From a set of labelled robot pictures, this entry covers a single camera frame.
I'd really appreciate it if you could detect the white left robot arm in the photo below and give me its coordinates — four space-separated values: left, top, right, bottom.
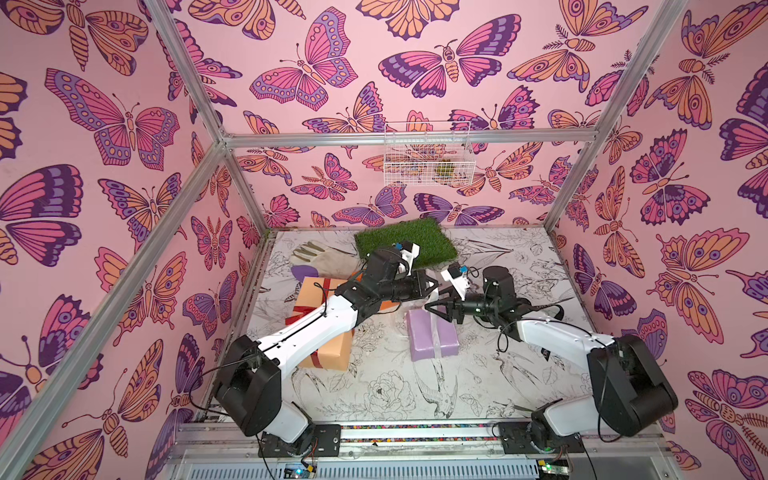
213 242 438 444

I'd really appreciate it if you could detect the green artificial grass mat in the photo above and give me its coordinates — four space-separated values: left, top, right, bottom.
354 218 458 268

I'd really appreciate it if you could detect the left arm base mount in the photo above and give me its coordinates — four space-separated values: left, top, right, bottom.
259 423 342 459

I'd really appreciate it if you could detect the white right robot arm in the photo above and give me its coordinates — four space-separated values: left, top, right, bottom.
426 264 679 444

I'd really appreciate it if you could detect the large tan gift box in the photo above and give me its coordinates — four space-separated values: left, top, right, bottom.
286 290 355 371

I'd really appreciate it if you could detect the purple pink hand trowel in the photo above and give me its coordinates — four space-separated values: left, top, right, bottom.
291 265 319 283

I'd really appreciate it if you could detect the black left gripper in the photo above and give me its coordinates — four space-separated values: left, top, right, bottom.
376 271 439 305

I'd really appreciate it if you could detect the beige gardening glove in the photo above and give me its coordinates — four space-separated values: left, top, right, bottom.
289 241 362 278

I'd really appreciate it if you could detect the white satin ribbon bow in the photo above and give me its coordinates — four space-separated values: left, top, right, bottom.
430 314 446 359

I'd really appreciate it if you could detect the aluminium front rail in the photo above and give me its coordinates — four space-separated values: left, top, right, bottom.
159 419 684 479

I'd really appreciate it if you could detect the red ribbon bow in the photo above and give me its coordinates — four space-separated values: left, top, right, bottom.
285 277 343 325

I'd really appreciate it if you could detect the green item in basket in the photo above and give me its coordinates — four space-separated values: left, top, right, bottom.
434 159 455 181

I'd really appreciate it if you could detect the lilac gift box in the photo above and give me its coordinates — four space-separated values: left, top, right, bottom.
405 309 460 362

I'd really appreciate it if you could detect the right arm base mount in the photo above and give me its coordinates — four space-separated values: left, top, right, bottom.
494 421 585 455

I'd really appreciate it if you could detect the black lettered ribbon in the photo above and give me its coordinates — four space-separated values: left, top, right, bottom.
527 296 568 362

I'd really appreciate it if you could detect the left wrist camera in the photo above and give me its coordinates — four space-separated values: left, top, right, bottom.
394 241 420 278

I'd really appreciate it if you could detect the white wire basket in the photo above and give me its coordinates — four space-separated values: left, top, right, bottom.
381 130 476 188

